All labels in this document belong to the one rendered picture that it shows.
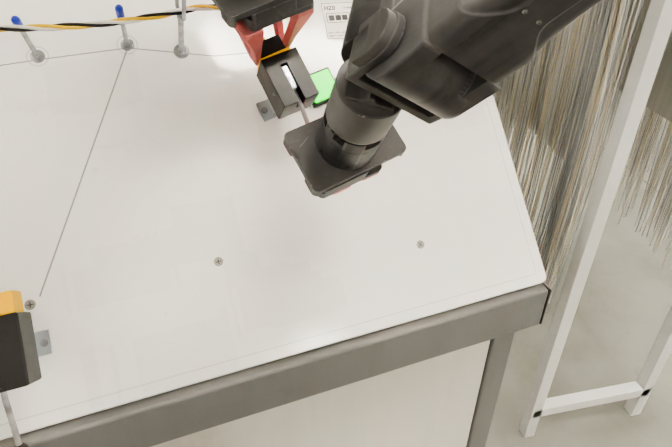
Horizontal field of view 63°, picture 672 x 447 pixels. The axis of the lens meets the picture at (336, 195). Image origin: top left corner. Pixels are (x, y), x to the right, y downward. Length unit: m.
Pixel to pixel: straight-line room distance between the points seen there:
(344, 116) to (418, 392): 0.52
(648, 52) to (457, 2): 0.73
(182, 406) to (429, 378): 0.36
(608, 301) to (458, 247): 1.47
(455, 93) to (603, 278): 1.88
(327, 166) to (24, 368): 0.31
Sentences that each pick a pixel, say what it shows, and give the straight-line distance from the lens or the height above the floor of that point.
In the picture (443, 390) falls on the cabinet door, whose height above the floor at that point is 0.66.
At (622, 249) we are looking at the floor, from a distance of 2.41.
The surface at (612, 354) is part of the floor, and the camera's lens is 1.97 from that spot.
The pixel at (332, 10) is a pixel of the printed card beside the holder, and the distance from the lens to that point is 0.74.
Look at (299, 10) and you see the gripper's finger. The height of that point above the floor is 1.21.
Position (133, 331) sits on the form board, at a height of 0.92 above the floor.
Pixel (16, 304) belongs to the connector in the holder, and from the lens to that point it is 0.56.
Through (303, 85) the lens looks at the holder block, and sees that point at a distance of 0.59.
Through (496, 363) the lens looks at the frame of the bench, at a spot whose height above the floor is 0.69.
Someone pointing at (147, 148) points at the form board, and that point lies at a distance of 0.65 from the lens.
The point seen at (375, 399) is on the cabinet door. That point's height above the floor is 0.69.
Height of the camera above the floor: 1.36
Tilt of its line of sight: 34 degrees down
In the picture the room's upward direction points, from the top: straight up
